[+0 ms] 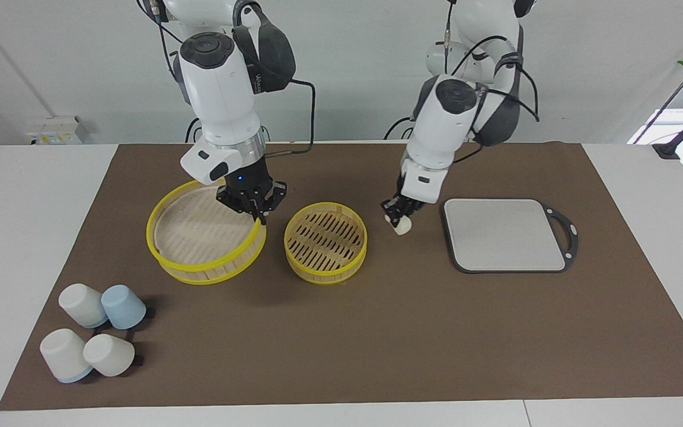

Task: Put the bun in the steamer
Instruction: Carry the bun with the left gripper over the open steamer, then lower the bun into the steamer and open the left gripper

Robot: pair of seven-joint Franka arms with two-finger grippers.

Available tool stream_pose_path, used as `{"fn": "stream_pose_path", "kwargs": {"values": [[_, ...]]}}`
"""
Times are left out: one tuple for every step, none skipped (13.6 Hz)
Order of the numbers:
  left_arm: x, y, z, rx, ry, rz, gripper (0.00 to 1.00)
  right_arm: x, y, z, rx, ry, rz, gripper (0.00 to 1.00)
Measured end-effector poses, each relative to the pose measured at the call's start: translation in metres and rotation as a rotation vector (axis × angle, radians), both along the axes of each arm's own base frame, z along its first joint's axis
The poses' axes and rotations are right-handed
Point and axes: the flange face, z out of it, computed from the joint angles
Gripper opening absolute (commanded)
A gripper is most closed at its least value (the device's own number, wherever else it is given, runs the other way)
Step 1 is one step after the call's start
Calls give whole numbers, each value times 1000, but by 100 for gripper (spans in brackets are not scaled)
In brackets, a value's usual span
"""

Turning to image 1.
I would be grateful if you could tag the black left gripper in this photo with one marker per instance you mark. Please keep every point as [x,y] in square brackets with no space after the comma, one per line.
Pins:
[402,206]

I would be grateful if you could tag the white plastic cup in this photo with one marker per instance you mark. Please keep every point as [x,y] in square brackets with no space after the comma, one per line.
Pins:
[64,354]
[82,304]
[108,354]

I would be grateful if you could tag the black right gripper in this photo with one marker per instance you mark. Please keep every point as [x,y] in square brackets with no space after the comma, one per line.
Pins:
[251,193]

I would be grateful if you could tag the yellow bamboo steamer basket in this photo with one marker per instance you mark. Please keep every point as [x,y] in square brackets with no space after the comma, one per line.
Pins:
[325,237]

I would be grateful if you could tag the white cutting board grey rim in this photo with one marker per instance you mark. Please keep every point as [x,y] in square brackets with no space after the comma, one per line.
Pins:
[501,234]

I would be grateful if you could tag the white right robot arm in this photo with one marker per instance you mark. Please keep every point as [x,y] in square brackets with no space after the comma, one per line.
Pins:
[220,101]

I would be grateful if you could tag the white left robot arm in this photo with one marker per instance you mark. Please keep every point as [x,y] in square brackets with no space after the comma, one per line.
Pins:
[442,130]

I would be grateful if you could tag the yellow bamboo steamer lid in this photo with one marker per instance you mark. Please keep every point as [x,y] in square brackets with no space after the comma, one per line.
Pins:
[199,234]

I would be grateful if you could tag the brown table mat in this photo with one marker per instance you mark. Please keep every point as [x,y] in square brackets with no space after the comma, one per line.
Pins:
[377,332]

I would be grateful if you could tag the white wall socket box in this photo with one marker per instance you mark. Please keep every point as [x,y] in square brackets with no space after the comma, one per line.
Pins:
[57,130]

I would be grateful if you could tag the white steamed bun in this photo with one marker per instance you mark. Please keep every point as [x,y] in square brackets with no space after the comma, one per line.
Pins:
[402,226]

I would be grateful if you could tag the light blue plastic cup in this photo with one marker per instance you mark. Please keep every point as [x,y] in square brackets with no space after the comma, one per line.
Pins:
[123,306]

